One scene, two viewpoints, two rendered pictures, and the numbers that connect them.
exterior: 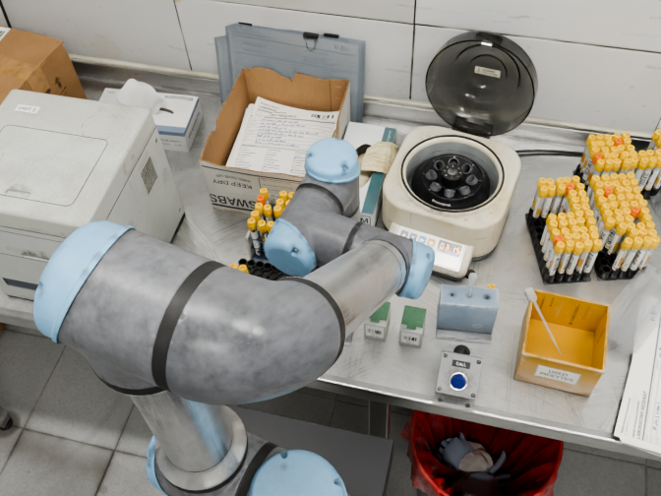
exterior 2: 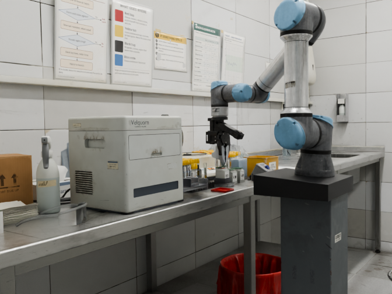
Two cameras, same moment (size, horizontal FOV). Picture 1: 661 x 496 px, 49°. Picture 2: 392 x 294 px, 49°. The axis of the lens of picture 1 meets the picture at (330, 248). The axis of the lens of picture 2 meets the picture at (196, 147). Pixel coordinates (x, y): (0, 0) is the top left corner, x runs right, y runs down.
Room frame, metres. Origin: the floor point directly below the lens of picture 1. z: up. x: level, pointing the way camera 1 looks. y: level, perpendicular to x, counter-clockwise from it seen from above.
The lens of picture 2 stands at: (0.19, 1.81, 1.15)
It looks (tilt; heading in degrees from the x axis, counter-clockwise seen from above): 3 degrees down; 289
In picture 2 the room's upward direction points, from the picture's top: 1 degrees counter-clockwise
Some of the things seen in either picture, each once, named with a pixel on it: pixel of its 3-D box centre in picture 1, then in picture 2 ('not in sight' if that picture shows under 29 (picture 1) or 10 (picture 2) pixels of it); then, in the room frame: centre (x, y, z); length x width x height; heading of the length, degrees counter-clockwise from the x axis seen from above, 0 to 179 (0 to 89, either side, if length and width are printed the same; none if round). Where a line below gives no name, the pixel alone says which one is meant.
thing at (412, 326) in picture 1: (412, 327); (237, 174); (0.65, -0.14, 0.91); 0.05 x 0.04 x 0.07; 163
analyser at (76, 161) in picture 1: (81, 207); (129, 160); (0.89, 0.46, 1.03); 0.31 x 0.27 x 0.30; 73
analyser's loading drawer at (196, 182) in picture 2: not in sight; (185, 184); (0.75, 0.30, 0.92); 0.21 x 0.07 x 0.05; 73
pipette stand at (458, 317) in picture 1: (466, 310); (239, 169); (0.66, -0.24, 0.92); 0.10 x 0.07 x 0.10; 79
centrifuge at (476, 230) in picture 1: (447, 198); (189, 165); (0.92, -0.24, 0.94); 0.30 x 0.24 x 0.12; 154
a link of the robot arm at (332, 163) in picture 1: (331, 180); (220, 94); (0.69, -0.01, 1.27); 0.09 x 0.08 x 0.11; 151
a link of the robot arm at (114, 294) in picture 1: (181, 400); (296, 75); (0.35, 0.18, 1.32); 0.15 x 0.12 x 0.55; 61
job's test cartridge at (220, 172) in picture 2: not in sight; (222, 175); (0.69, -0.01, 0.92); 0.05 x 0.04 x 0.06; 165
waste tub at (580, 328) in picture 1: (561, 342); (261, 166); (0.59, -0.39, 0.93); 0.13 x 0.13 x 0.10; 70
